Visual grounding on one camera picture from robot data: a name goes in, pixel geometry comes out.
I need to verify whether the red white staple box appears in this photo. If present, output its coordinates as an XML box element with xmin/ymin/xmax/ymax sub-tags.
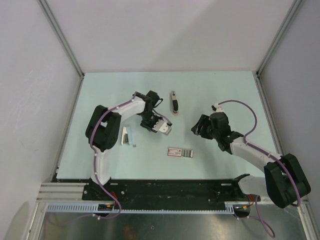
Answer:
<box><xmin>167</xmin><ymin>147</ymin><xmax>194</xmax><ymax>158</ymax></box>

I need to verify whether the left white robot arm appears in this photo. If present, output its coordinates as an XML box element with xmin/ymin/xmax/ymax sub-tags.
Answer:
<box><xmin>85</xmin><ymin>90</ymin><xmax>163</xmax><ymax>200</ymax></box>

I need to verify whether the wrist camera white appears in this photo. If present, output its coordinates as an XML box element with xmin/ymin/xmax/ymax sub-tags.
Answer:
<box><xmin>211</xmin><ymin>103</ymin><xmax>225</xmax><ymax>113</ymax></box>
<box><xmin>152</xmin><ymin>119</ymin><xmax>172</xmax><ymax>135</ymax></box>

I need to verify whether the black silver stapler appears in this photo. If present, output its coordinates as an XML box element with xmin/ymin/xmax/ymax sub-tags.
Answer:
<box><xmin>170</xmin><ymin>91</ymin><xmax>179</xmax><ymax>116</ymax></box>

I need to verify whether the left aluminium frame post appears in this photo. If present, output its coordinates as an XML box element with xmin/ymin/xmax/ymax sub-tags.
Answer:
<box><xmin>37</xmin><ymin>0</ymin><xmax>86</xmax><ymax>77</ymax></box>

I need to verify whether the front aluminium rail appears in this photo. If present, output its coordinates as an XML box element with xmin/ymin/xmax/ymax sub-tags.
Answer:
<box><xmin>36</xmin><ymin>182</ymin><xmax>309</xmax><ymax>205</ymax></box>

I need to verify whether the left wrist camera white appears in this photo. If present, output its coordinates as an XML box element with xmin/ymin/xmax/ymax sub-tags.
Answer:
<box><xmin>152</xmin><ymin>119</ymin><xmax>172</xmax><ymax>135</ymax></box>

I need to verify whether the right aluminium frame post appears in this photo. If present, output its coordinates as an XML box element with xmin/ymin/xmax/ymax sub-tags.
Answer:
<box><xmin>255</xmin><ymin>0</ymin><xmax>305</xmax><ymax>76</ymax></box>

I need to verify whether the right aluminium side rail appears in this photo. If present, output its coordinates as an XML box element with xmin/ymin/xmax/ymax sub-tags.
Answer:
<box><xmin>252</xmin><ymin>71</ymin><xmax>286</xmax><ymax>155</ymax></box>

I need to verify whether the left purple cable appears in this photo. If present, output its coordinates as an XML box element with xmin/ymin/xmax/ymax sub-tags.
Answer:
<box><xmin>88</xmin><ymin>91</ymin><xmax>173</xmax><ymax>220</ymax></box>

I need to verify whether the grey cable duct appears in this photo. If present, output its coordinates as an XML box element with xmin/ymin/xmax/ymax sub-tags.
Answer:
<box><xmin>46</xmin><ymin>202</ymin><xmax>235</xmax><ymax>215</ymax></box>

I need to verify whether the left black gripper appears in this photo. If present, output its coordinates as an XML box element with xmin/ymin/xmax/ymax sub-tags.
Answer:
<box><xmin>139</xmin><ymin>111</ymin><xmax>165</xmax><ymax>134</ymax></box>

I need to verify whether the aluminium frame post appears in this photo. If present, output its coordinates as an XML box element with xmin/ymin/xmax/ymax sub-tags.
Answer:
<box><xmin>255</xmin><ymin>0</ymin><xmax>305</xmax><ymax>76</ymax></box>
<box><xmin>37</xmin><ymin>0</ymin><xmax>86</xmax><ymax>77</ymax></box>

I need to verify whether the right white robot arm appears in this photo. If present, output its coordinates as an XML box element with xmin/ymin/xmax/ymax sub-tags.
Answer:
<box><xmin>191</xmin><ymin>112</ymin><xmax>311</xmax><ymax>209</ymax></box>

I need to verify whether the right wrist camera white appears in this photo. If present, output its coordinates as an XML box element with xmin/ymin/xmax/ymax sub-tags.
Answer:
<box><xmin>211</xmin><ymin>103</ymin><xmax>225</xmax><ymax>113</ymax></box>

